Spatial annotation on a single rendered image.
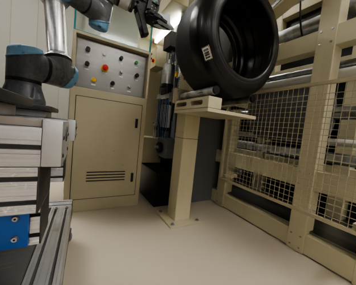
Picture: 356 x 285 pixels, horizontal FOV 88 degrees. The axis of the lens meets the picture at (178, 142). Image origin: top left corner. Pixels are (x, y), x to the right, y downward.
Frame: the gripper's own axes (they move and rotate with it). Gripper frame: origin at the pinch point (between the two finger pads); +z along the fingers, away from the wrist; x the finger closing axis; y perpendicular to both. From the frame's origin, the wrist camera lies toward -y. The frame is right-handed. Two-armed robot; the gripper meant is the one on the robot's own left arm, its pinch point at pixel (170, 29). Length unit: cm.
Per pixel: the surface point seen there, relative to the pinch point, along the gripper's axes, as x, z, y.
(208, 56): -10.9, 16.7, -9.4
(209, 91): -5.7, 25.8, -22.6
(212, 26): -12.5, 14.4, 3.3
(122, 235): 24, 6, -115
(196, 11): -5.9, 8.2, 10.3
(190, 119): 28, 39, -34
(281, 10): -3, 70, 46
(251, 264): -24, 63, -108
